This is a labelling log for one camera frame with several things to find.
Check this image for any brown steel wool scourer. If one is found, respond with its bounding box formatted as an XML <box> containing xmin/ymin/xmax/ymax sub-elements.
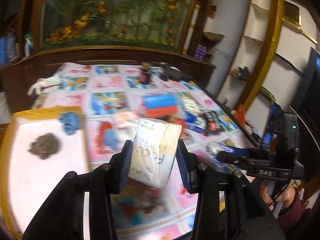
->
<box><xmin>28</xmin><ymin>133</ymin><xmax>61</xmax><ymax>160</ymax></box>

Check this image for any black snack bag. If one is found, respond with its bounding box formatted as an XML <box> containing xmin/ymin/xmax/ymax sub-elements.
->
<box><xmin>203</xmin><ymin>111</ymin><xmax>225</xmax><ymax>136</ymax></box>

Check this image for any white plush rabbit toy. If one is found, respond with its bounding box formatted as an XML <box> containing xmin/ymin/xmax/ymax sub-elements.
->
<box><xmin>27</xmin><ymin>75</ymin><xmax>61</xmax><ymax>96</ymax></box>

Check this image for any blue red sponge pack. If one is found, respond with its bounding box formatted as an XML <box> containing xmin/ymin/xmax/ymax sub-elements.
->
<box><xmin>142</xmin><ymin>94</ymin><xmax>178</xmax><ymax>118</ymax></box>

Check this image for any blue Vinda tissue pack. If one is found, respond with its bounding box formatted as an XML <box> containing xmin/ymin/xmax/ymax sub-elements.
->
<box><xmin>184</xmin><ymin>112</ymin><xmax>206</xmax><ymax>134</ymax></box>

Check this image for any colourful patterned tablecloth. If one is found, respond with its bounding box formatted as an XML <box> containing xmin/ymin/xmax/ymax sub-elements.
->
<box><xmin>33</xmin><ymin>63</ymin><xmax>251</xmax><ymax>239</ymax></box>

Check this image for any black device on table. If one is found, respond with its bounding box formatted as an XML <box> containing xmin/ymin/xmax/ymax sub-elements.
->
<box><xmin>159</xmin><ymin>62</ymin><xmax>190</xmax><ymax>82</ymax></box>

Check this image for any white cloth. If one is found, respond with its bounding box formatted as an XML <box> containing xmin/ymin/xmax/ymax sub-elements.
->
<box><xmin>113</xmin><ymin>111</ymin><xmax>140</xmax><ymax>143</ymax></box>

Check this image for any right hand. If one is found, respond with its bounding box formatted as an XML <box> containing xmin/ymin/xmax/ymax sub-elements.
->
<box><xmin>259</xmin><ymin>183</ymin><xmax>296</xmax><ymax>211</ymax></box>

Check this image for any white tissue pack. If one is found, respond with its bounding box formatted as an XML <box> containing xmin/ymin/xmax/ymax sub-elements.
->
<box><xmin>129</xmin><ymin>118</ymin><xmax>181</xmax><ymax>190</ymax></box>

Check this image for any flower landscape painting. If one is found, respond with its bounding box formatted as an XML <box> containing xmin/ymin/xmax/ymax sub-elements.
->
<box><xmin>40</xmin><ymin>0</ymin><xmax>191</xmax><ymax>51</ymax></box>

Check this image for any dark glass jar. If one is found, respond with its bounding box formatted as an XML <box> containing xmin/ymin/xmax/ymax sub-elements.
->
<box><xmin>139</xmin><ymin>62</ymin><xmax>151</xmax><ymax>85</ymax></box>

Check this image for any purple bottle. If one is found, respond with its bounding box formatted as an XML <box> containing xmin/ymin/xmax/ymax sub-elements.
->
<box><xmin>194</xmin><ymin>44</ymin><xmax>207</xmax><ymax>62</ymax></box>

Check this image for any blue cloth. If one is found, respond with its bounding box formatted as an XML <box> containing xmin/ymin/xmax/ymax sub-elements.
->
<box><xmin>59</xmin><ymin>112</ymin><xmax>80</xmax><ymax>135</ymax></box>

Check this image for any yellow cardboard box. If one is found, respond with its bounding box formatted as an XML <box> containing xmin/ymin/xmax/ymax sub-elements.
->
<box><xmin>1</xmin><ymin>106</ymin><xmax>90</xmax><ymax>239</ymax></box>

